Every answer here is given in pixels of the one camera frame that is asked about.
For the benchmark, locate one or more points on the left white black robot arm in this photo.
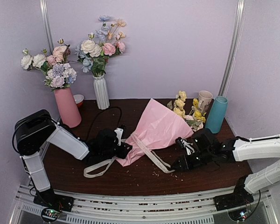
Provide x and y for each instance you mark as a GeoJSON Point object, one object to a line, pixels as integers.
{"type": "Point", "coordinates": [39, 129]}

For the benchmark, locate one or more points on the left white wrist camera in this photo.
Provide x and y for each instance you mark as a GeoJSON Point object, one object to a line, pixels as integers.
{"type": "Point", "coordinates": [119, 133]}

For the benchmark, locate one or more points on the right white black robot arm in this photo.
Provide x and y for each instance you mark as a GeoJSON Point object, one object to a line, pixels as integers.
{"type": "Point", "coordinates": [242, 149]}

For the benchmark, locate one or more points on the pastel flowers in pink vase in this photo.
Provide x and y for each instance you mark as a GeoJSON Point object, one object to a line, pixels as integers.
{"type": "Point", "coordinates": [56, 68]}

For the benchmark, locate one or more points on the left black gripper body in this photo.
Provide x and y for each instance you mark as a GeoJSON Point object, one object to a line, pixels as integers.
{"type": "Point", "coordinates": [108, 152]}

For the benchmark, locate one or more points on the left round status board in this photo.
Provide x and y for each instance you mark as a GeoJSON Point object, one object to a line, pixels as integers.
{"type": "Point", "coordinates": [50, 215]}

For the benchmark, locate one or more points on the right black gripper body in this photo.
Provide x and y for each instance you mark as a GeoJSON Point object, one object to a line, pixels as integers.
{"type": "Point", "coordinates": [189, 158]}

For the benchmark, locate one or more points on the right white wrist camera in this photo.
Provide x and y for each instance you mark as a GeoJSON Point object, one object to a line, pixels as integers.
{"type": "Point", "coordinates": [188, 147]}

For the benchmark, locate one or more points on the left aluminium post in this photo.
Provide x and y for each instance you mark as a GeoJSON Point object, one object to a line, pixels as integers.
{"type": "Point", "coordinates": [45, 19]}

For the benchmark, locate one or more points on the pink wrapping paper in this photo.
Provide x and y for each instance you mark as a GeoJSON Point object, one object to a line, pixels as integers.
{"type": "Point", "coordinates": [157, 119]}

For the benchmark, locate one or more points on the cream floral mug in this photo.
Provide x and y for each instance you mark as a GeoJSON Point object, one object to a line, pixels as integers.
{"type": "Point", "coordinates": [204, 100]}

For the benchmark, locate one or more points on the right aluminium post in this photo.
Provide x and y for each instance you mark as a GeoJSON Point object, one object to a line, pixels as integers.
{"type": "Point", "coordinates": [235, 41]}

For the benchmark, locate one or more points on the teal vase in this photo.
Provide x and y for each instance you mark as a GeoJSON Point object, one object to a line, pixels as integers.
{"type": "Point", "coordinates": [216, 115]}

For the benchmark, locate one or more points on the right round status board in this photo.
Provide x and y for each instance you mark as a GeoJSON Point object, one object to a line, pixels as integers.
{"type": "Point", "coordinates": [241, 213]}

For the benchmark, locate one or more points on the white ribbed vase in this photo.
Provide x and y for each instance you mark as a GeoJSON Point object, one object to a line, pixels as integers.
{"type": "Point", "coordinates": [101, 92]}

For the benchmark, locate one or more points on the cream printed ribbon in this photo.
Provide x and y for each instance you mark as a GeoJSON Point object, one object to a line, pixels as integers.
{"type": "Point", "coordinates": [141, 146]}

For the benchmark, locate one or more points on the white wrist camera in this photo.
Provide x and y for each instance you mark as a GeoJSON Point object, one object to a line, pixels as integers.
{"type": "Point", "coordinates": [119, 133]}
{"type": "Point", "coordinates": [188, 147]}

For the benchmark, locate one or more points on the yellow blue flower bunch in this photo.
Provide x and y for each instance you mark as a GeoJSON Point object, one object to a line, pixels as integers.
{"type": "Point", "coordinates": [193, 117]}

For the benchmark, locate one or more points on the pink vase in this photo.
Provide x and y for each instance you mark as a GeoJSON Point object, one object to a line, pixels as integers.
{"type": "Point", "coordinates": [67, 107]}

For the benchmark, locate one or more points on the aluminium post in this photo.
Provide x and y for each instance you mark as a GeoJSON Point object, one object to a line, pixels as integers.
{"type": "Point", "coordinates": [235, 41]}
{"type": "Point", "coordinates": [45, 19]}

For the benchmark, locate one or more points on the aluminium rail base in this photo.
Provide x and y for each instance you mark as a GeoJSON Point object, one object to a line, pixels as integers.
{"type": "Point", "coordinates": [190, 208]}

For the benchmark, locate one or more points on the red white bowl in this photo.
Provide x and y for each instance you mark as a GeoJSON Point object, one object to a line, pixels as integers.
{"type": "Point", "coordinates": [79, 99]}

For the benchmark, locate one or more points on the round status board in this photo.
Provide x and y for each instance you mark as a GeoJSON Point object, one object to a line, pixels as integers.
{"type": "Point", "coordinates": [241, 213]}
{"type": "Point", "coordinates": [50, 215]}

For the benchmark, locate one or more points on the pastel flowers in white vase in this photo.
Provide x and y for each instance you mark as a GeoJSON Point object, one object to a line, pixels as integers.
{"type": "Point", "coordinates": [94, 52]}

